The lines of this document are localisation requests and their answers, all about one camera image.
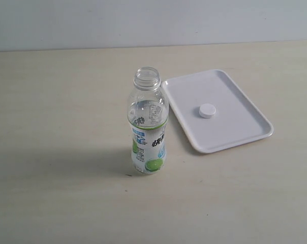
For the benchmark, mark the white rectangular plastic tray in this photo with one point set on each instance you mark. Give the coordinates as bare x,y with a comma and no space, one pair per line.
237,120

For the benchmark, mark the clear plastic drink bottle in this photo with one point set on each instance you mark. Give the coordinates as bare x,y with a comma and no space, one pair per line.
148,112

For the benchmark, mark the white bottle cap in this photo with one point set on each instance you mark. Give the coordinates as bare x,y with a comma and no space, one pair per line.
207,110

